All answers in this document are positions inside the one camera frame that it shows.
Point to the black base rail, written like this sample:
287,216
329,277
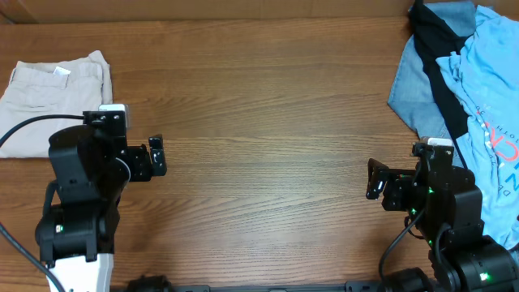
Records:
162,284

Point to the blue denim jeans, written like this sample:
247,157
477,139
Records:
419,95

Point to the light blue t-shirt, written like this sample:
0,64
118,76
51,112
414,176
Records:
483,76

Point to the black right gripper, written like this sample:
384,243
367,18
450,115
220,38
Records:
398,181

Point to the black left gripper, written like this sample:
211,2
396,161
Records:
139,156

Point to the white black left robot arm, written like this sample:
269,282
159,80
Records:
93,164

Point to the beige shorts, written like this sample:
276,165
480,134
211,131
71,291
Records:
37,89

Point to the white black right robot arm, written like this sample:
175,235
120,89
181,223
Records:
444,204

